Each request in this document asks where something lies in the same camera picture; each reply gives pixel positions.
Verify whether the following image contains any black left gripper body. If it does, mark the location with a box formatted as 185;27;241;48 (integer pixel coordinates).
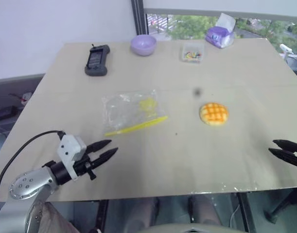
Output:
72;150;97;181

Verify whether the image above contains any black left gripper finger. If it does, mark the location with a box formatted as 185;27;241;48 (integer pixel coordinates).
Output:
89;147;119;171
86;139;112;154

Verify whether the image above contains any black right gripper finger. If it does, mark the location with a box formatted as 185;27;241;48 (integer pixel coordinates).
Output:
268;148;297;173
272;139;297;156

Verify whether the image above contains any clear yellow zip plastic bag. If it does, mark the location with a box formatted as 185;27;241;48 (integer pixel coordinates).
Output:
101;89;169;137

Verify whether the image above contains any round golden crosshatch bread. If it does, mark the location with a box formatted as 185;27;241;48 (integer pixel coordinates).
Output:
199;102;229;126

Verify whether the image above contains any black stand base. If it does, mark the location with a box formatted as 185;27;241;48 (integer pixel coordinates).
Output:
264;188;295;224

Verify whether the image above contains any black table leg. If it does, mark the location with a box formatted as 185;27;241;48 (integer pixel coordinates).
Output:
236;191;258;233
94;199;110;233

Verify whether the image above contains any beige cloth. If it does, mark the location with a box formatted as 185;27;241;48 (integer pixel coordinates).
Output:
38;201;79;233

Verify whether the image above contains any black handheld controller device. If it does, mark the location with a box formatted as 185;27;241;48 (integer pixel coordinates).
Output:
84;43;111;77

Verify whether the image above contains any red and white small item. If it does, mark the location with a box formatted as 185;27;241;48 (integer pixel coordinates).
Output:
8;91;33;106

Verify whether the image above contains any black box on floor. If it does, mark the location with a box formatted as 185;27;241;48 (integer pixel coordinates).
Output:
0;105;18;123

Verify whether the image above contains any purple plastic bowl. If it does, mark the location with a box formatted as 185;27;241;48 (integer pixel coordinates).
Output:
130;34;157;57

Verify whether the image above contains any clear box of coloured pins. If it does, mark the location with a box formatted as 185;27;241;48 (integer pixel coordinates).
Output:
179;43;205;64

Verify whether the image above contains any purple tissue pack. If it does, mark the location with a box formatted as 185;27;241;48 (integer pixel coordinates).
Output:
204;12;236;50

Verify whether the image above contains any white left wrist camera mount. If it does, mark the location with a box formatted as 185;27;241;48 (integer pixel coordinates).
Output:
56;134;87;181

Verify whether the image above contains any thin white cable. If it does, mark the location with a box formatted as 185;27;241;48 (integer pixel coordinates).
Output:
229;203;241;229

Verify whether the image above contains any small white camera device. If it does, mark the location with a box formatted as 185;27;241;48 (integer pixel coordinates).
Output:
279;43;295;64

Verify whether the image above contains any grey window frame post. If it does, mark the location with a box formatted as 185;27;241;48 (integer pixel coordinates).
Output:
131;0;149;36

